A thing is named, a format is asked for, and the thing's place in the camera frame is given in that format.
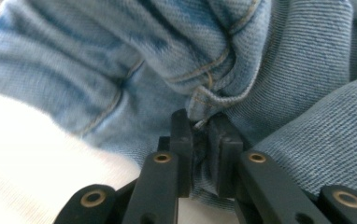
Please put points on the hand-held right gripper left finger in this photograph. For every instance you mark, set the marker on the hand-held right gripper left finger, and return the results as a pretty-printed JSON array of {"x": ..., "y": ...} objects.
[{"x": 182, "y": 149}]

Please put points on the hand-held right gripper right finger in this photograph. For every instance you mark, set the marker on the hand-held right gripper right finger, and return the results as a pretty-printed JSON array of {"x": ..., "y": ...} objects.
[{"x": 226, "y": 155}]

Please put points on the blue denim garment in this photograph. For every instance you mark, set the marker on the blue denim garment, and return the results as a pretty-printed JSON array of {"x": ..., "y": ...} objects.
[{"x": 198, "y": 62}]

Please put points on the white mesh laundry bag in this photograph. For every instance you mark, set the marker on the white mesh laundry bag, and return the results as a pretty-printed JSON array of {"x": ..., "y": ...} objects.
[{"x": 42, "y": 161}]

